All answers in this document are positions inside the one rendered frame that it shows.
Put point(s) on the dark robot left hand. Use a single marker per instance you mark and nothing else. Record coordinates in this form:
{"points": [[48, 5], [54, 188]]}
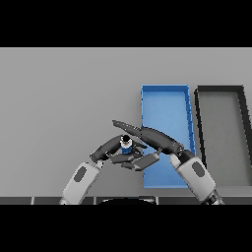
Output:
{"points": [[113, 153]]}

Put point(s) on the dark robot right hand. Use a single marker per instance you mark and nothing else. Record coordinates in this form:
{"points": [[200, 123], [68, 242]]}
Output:
{"points": [[154, 139]]}

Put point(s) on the blue bin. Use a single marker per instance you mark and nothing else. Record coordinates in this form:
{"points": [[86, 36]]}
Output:
{"points": [[165, 131]]}

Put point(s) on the dark grey bin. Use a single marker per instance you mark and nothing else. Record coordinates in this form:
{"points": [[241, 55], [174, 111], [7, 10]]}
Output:
{"points": [[223, 138]]}

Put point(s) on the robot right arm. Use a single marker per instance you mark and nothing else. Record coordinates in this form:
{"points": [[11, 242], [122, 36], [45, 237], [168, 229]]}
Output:
{"points": [[197, 178]]}

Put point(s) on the blue pipe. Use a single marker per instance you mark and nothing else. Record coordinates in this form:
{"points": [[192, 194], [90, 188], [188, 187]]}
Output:
{"points": [[126, 144]]}

